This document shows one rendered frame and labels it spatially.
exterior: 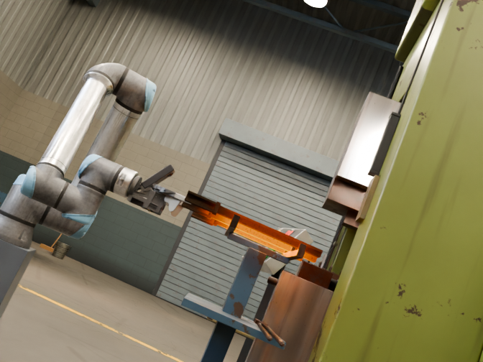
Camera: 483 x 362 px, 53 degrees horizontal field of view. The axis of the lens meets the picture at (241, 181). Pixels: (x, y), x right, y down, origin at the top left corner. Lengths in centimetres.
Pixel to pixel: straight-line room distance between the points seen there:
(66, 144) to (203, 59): 995
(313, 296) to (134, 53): 1045
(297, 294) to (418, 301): 45
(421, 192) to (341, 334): 53
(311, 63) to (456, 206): 983
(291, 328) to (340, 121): 923
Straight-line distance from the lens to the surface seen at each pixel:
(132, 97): 190
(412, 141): 172
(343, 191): 205
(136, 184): 155
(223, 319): 134
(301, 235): 250
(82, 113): 173
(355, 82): 1129
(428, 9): 253
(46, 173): 156
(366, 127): 209
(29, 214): 208
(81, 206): 155
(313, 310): 183
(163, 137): 1087
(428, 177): 170
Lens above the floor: 78
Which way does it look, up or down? 12 degrees up
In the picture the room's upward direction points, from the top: 24 degrees clockwise
